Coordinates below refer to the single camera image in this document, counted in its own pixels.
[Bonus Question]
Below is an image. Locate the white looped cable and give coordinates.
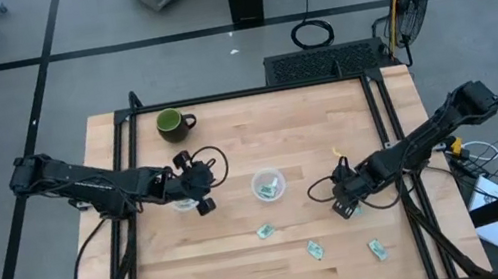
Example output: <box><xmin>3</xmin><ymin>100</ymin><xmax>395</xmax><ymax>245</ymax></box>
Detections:
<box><xmin>462</xmin><ymin>136</ymin><xmax>498</xmax><ymax>165</ymax></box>

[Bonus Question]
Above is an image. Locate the black left gripper cable loop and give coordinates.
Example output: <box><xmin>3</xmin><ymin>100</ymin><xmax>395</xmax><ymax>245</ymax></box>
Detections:
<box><xmin>189</xmin><ymin>141</ymin><xmax>233</xmax><ymax>193</ymax></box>

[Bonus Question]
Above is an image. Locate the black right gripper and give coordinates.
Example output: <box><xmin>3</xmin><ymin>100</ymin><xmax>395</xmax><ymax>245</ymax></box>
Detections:
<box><xmin>326</xmin><ymin>157</ymin><xmax>389</xmax><ymax>221</ymax></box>

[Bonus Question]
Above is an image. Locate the black left arm base cable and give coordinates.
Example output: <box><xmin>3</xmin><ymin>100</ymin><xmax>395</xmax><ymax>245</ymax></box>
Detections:
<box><xmin>59</xmin><ymin>216</ymin><xmax>121</xmax><ymax>279</ymax></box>

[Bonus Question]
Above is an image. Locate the black aluminium table frame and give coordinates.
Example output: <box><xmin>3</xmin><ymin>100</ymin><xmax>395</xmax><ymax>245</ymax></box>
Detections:
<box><xmin>40</xmin><ymin>37</ymin><xmax>494</xmax><ymax>279</ymax></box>

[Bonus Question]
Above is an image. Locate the dark mug green inside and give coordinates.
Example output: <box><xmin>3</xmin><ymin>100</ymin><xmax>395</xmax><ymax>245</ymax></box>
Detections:
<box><xmin>153</xmin><ymin>103</ymin><xmax>201</xmax><ymax>147</ymax></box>

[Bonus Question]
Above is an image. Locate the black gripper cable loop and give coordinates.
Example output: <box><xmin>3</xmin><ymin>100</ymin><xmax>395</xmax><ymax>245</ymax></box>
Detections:
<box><xmin>304</xmin><ymin>174</ymin><xmax>341</xmax><ymax>206</ymax></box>
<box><xmin>189</xmin><ymin>141</ymin><xmax>233</xmax><ymax>193</ymax></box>

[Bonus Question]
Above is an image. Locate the black right gripper cable loop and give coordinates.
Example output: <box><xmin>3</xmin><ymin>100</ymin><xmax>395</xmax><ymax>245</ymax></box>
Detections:
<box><xmin>304</xmin><ymin>174</ymin><xmax>341</xmax><ymax>206</ymax></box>

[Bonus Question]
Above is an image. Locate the black perforated computer case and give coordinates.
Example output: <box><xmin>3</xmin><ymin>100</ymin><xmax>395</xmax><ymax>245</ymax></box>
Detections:
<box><xmin>260</xmin><ymin>34</ymin><xmax>395</xmax><ymax>90</ymax></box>

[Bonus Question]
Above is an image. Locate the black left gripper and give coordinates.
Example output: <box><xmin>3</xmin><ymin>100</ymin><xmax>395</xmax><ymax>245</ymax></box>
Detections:
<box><xmin>163</xmin><ymin>146</ymin><xmax>224</xmax><ymax>222</ymax></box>

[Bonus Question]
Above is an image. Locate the yellow plug connector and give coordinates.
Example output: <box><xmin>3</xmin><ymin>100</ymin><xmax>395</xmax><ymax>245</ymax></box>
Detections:
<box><xmin>448</xmin><ymin>136</ymin><xmax>466</xmax><ymax>158</ymax></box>

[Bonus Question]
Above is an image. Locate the clear plastic deli container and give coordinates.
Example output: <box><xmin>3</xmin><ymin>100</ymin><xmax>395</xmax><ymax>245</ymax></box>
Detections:
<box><xmin>247</xmin><ymin>164</ymin><xmax>290</xmax><ymax>207</ymax></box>
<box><xmin>169</xmin><ymin>196</ymin><xmax>202</xmax><ymax>216</ymax></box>

